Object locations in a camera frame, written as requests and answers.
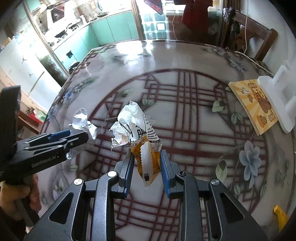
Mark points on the person's left forearm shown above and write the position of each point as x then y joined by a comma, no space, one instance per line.
9,229

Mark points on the clear plastic drawer unit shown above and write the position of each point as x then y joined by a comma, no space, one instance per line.
153,25

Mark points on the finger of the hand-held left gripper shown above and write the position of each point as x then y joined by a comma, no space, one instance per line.
57,135
76,139

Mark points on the white refrigerator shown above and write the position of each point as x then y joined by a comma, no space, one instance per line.
25,67

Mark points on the black wok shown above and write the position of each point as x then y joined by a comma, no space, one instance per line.
60,34

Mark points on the carved wooden chair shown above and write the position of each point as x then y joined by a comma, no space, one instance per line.
266,39

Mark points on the yellow cartoon book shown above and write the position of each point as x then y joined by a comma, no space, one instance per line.
256,106

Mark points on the white plastic stand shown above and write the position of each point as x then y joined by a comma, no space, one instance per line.
275,97

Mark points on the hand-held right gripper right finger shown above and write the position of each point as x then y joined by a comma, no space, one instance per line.
165,171

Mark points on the range hood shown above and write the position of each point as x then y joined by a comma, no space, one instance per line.
57,15

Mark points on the person's left hand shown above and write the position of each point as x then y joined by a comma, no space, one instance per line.
13,197

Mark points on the teal kitchen cabinets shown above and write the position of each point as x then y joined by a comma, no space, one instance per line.
111,30

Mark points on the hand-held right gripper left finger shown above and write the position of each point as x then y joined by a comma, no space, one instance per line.
128,171

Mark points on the plaid cloth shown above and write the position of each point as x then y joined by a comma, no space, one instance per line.
155,5

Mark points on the red fire extinguisher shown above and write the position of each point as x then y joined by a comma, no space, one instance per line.
32,112

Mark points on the red garment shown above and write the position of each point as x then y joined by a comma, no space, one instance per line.
196,16

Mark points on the white and orange snack wrapper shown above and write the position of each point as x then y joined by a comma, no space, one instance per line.
136,125

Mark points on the silver foil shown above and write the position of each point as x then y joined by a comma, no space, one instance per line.
81,120

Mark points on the yellow drink carton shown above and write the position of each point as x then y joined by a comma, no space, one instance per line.
281,217

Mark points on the glass sliding door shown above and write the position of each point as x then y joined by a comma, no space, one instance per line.
52,67

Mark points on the floral tablecloth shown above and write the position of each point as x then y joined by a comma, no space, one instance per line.
196,115

